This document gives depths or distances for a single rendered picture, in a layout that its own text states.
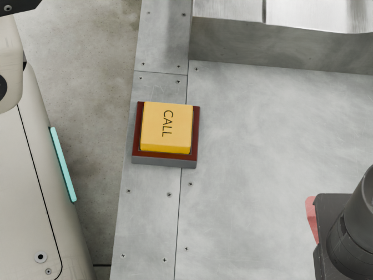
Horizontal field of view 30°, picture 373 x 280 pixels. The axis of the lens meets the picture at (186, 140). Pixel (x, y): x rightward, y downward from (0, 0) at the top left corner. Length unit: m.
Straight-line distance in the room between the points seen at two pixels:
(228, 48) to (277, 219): 0.24
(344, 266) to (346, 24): 0.41
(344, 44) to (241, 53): 0.13
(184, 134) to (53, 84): 1.09
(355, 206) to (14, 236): 0.96
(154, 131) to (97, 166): 0.93
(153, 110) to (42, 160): 0.64
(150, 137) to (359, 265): 0.35
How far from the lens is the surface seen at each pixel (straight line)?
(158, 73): 0.93
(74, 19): 2.03
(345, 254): 0.56
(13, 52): 0.97
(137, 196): 0.83
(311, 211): 0.64
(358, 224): 0.52
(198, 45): 0.92
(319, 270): 0.60
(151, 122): 0.84
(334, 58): 0.94
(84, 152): 1.78
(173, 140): 0.83
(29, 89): 1.56
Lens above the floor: 1.55
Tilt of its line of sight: 60 degrees down
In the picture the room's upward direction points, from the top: 8 degrees clockwise
